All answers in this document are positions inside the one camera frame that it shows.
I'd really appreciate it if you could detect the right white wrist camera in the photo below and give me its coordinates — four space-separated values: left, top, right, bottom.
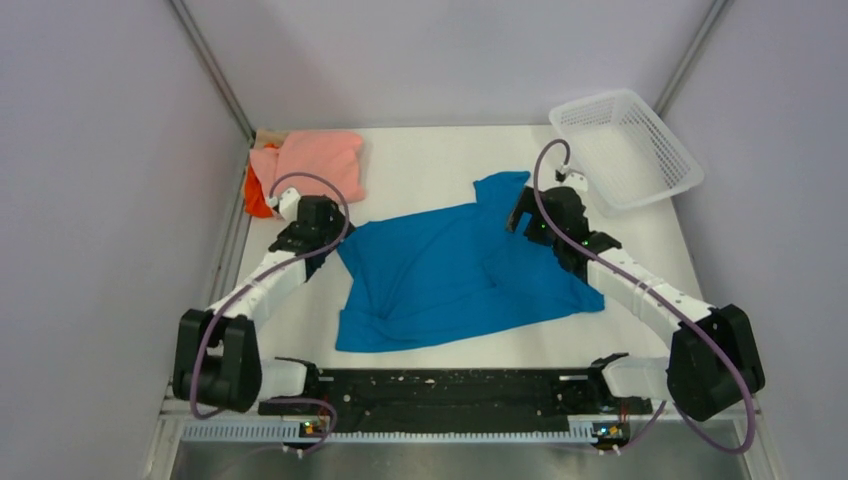
555 168 589 192

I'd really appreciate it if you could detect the white plastic basket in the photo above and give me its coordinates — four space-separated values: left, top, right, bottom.
549 89 705 217

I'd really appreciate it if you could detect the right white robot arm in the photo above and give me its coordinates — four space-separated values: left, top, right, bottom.
507 187 765 422

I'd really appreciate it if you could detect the blue t shirt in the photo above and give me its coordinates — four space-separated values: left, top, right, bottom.
335 172 605 353

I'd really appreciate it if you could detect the orange folded t shirt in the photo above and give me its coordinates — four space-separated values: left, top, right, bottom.
243 144 279 218

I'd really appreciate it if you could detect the pink folded t shirt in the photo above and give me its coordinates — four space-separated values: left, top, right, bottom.
250 129 366 203

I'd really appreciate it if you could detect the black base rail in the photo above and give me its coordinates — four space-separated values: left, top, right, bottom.
258 367 653 434

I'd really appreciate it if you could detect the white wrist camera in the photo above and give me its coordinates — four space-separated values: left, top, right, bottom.
555 168 589 192
265 187 301 222

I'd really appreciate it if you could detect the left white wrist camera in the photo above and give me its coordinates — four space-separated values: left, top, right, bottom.
265 187 301 222

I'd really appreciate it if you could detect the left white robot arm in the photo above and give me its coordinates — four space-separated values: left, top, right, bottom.
171 189 355 414

